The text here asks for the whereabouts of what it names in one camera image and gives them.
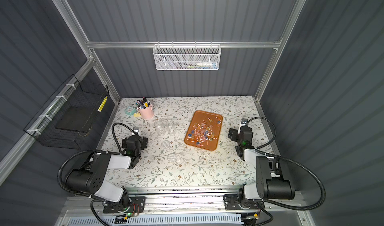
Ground round patterned jar lid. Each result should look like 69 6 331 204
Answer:
161 141 171 149

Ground pink pen cup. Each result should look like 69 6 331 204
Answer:
139 105 154 120

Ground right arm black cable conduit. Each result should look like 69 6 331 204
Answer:
247 116 327 212

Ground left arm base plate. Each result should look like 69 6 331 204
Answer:
103 197 146 214

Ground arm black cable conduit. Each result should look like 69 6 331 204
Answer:
247 116 327 212
56 122 139 226

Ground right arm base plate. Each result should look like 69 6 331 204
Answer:
223 194 265 211

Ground brown wooden tray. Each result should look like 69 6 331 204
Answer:
183 110 224 152

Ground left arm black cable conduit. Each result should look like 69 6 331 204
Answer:
56 122 139 226

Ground black wire wall basket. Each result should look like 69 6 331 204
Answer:
24 75 109 150

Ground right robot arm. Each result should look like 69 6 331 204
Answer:
223 126 296 210

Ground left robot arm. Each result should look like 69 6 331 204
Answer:
57 135 148 208

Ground pile of lollipop candies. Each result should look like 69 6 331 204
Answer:
187 117 222 148

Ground white marker in basket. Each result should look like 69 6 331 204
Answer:
196 62 217 69

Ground small green alarm clock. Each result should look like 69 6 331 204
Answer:
125 106 137 116

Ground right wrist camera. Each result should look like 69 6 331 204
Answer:
238 118 248 134

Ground pens in pink cup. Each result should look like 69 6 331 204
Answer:
136 97 151 109

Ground white mesh wall basket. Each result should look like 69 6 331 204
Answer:
153 43 222 71

